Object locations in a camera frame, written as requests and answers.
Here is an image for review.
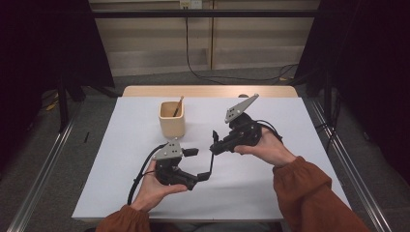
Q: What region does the wooden table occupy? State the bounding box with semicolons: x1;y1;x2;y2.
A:
121;84;299;99

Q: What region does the black horizontal frame bar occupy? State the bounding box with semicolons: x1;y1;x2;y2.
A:
90;9;320;18

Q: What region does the black wall cable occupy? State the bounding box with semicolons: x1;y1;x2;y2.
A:
184;6;299;85

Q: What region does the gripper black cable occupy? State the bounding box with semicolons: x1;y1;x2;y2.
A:
127;142;168;206
254;119;284;144

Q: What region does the black makeup brush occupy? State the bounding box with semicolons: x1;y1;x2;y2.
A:
208;130;220;178

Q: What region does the black pencil with orange end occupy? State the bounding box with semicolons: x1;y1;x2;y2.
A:
172;95;186;118

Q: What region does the white table sheet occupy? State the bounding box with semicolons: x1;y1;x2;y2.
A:
71;96;352;222

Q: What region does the person's right hand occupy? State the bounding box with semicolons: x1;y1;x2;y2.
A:
233;126;298;168

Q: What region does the beige square pen holder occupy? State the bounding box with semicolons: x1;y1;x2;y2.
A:
158;101;187;139

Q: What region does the yellow floor cable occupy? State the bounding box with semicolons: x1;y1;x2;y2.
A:
44;91;61;112

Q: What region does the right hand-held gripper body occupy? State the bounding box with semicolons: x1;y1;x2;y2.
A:
221;93;264;155

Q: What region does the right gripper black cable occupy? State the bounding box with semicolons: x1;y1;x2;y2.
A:
254;119;284;144

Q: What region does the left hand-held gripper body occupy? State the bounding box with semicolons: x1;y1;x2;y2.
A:
152;137;200;191

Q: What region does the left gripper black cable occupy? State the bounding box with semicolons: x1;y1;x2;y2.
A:
127;142;168;206

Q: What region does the black stand post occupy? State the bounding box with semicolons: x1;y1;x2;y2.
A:
57;75;71;133

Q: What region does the white wall socket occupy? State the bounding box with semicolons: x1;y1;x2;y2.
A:
179;0;203;10

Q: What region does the person's left hand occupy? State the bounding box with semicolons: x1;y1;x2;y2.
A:
130;159;189;214

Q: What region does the aluminium floor rail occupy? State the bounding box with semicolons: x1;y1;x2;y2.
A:
307;98;395;232
6;102;83;232

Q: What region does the black curtain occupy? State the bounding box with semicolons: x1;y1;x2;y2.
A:
294;0;410;185
0;0;115;168

